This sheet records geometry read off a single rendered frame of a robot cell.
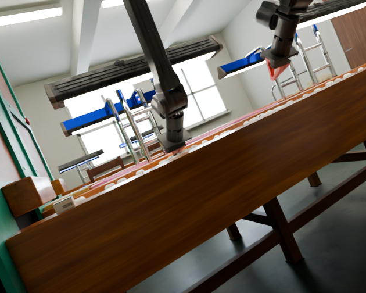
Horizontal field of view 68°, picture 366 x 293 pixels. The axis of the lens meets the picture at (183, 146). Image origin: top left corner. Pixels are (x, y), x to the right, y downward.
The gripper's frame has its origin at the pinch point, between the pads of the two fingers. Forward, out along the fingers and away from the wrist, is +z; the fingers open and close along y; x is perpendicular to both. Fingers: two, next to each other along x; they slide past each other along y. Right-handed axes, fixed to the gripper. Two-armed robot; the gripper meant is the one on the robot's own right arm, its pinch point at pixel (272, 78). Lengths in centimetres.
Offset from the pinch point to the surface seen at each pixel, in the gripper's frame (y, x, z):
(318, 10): -52, -25, -2
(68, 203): 70, 14, -5
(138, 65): 35.8, -25.8, -3.5
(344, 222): -47, 37, 90
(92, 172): 55, -169, 198
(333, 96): -2.2, 19.8, -3.9
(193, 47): 13.9, -26.4, -3.4
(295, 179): 21.1, 30.4, 5.1
